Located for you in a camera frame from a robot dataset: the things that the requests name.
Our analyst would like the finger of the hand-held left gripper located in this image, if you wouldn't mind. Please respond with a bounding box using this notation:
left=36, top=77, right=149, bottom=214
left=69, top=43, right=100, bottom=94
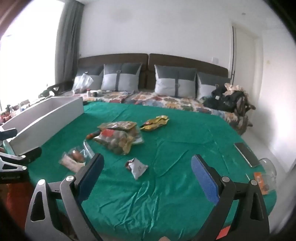
left=0, top=147, right=42, bottom=172
left=0, top=128, right=18, bottom=141

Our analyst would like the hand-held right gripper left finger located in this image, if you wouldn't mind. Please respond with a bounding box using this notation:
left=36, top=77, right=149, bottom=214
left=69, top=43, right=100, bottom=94
left=24, top=153, right=104, bottom=241

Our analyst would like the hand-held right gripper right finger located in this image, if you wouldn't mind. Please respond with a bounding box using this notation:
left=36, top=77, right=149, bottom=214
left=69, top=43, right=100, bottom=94
left=191, top=155, right=271, bottom=241

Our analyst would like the clear sausage packet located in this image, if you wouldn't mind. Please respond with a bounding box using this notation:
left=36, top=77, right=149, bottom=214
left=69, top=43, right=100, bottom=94
left=60, top=141, right=96, bottom=173

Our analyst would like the orange sausage stick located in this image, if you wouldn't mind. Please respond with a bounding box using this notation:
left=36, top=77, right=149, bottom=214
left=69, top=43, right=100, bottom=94
left=86, top=131, right=102, bottom=140

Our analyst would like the white storage box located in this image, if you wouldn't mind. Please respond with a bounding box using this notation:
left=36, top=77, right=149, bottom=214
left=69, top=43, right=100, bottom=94
left=2, top=96, right=84, bottom=156

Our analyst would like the small white snack packet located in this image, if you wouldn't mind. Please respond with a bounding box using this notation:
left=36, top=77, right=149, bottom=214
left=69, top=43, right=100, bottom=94
left=125, top=158, right=149, bottom=181

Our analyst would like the clutter of small bottles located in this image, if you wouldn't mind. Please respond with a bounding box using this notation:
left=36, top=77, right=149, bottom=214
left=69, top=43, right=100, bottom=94
left=0, top=100, right=31, bottom=124

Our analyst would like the red cloth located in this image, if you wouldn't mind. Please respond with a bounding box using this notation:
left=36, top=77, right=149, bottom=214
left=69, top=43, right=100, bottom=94
left=4, top=183, right=31, bottom=230

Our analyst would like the green cloth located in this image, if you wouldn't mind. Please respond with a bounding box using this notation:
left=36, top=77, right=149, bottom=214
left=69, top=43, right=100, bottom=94
left=5, top=102, right=278, bottom=241

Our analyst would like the red label mixed snack bag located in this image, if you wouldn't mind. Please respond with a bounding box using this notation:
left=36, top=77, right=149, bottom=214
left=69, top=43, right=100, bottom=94
left=92, top=128, right=144, bottom=155

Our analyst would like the black smartphone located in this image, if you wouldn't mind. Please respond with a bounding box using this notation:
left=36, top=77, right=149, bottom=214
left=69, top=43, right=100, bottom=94
left=234, top=142, right=261, bottom=168

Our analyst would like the orange packet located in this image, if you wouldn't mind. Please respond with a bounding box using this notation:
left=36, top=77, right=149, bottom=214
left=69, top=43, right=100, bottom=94
left=254, top=172, right=270, bottom=193

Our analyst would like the clear plastic container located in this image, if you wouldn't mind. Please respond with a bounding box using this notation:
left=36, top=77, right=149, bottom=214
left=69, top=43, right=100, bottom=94
left=258, top=158, right=278, bottom=187

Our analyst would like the black chair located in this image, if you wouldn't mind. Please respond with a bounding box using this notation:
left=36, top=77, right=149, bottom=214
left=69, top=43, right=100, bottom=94
left=46, top=81, right=73, bottom=96

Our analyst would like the yellow crumpled snack packet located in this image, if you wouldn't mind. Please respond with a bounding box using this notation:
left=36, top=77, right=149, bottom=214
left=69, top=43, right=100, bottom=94
left=140, top=115, right=169, bottom=132

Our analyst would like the bright window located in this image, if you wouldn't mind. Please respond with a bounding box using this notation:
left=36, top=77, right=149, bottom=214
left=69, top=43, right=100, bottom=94
left=0, top=2, right=65, bottom=109

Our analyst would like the pile of dark clothes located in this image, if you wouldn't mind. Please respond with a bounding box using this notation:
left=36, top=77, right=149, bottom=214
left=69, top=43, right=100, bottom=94
left=203, top=83, right=256, bottom=136

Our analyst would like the clear plastic bag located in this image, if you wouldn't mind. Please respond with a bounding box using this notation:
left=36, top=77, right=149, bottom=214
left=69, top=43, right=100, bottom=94
left=72, top=73, right=94, bottom=92

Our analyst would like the grey curtain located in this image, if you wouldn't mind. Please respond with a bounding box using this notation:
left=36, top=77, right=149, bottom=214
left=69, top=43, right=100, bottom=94
left=54, top=0, right=85, bottom=87

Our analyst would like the white door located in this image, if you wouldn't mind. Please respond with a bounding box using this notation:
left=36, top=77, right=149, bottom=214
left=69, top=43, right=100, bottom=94
left=231, top=23, right=275, bottom=151

